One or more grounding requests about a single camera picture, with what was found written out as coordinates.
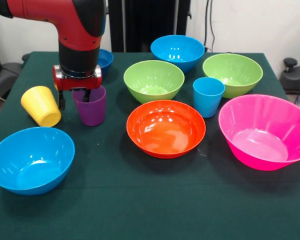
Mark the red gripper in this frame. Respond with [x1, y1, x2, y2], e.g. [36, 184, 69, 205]
[52, 63, 103, 112]

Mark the purple cup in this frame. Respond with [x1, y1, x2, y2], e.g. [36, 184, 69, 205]
[72, 85, 107, 127]

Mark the yellow cup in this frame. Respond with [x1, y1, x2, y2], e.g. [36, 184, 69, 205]
[20, 85, 62, 128]

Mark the light blue bowl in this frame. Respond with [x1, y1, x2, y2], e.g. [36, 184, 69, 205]
[0, 126, 76, 197]
[150, 34, 206, 74]

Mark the orange bowl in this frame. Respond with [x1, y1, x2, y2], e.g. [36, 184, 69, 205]
[125, 99, 207, 160]

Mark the small dark blue bowl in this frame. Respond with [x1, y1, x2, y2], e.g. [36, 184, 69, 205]
[97, 48, 114, 76]

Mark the green bowl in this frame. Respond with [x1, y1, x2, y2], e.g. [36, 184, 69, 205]
[202, 53, 264, 99]
[123, 59, 185, 104]

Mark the dark green table cloth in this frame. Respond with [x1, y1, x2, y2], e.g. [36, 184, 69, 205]
[0, 51, 300, 240]

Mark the light blue cup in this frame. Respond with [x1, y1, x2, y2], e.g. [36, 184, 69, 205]
[192, 77, 226, 119]

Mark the pink bowl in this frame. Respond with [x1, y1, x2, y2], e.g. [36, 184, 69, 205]
[218, 94, 300, 172]

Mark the black pedestal leg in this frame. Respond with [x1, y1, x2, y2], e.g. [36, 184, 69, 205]
[279, 57, 300, 95]
[0, 62, 23, 101]

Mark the black wall cable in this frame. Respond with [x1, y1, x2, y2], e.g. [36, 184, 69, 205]
[204, 0, 216, 52]

